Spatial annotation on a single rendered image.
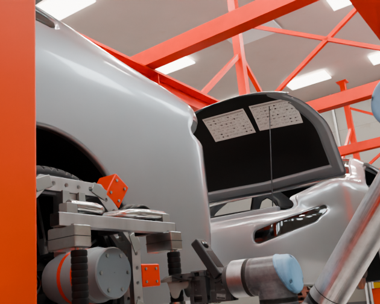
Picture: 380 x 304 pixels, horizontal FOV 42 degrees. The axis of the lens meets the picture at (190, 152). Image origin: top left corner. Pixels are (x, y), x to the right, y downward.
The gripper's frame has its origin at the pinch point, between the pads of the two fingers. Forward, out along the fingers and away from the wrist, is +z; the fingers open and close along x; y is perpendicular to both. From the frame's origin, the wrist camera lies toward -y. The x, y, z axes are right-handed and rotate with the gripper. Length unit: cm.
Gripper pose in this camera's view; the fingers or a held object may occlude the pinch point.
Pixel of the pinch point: (169, 278)
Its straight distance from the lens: 138.3
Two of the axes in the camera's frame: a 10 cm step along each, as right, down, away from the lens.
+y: 0.9, 9.6, -2.8
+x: 5.8, 1.7, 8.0
